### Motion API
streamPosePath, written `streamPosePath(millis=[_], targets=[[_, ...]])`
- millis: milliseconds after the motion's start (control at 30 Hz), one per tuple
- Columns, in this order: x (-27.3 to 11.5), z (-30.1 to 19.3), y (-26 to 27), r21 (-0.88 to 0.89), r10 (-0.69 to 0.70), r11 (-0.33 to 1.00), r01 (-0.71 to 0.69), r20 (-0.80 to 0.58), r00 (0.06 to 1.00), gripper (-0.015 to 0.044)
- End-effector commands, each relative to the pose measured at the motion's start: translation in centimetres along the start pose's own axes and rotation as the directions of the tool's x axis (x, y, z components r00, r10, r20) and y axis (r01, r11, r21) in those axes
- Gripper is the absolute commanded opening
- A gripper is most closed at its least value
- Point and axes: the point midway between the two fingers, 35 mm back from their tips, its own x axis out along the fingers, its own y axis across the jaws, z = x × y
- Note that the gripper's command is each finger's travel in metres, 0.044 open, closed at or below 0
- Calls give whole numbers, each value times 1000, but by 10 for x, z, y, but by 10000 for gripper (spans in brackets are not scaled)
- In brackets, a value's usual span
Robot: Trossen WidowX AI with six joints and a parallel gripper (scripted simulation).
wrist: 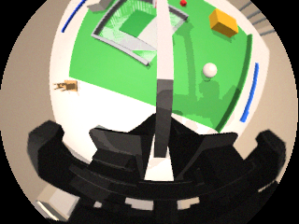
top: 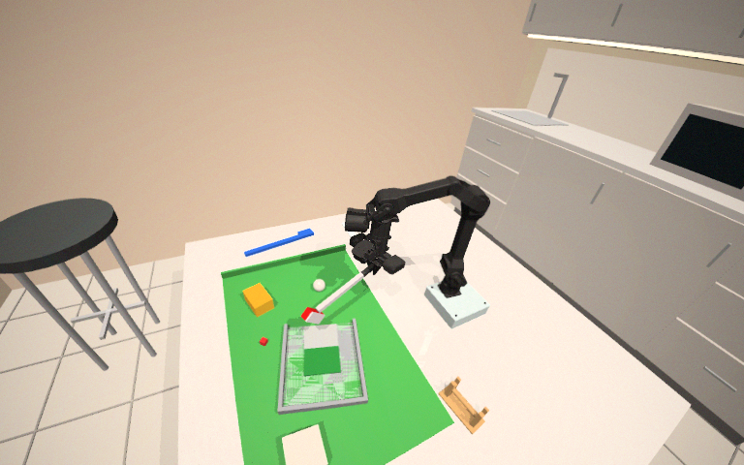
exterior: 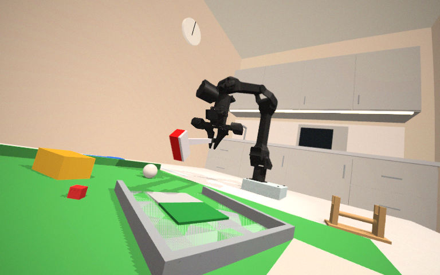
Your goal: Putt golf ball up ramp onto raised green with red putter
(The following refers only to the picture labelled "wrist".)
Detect large green flat mat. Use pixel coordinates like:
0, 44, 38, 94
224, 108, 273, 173
68, 0, 248, 130

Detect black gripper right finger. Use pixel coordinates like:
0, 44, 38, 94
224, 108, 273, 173
168, 116, 239, 180

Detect white ball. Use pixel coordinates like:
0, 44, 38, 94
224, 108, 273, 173
202, 63, 218, 78

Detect orange-yellow box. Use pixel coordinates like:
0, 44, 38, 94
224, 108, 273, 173
208, 8, 239, 37

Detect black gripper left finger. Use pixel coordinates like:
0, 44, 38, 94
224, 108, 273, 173
89, 113, 156, 179

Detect red cube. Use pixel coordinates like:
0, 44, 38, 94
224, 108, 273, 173
179, 0, 187, 7

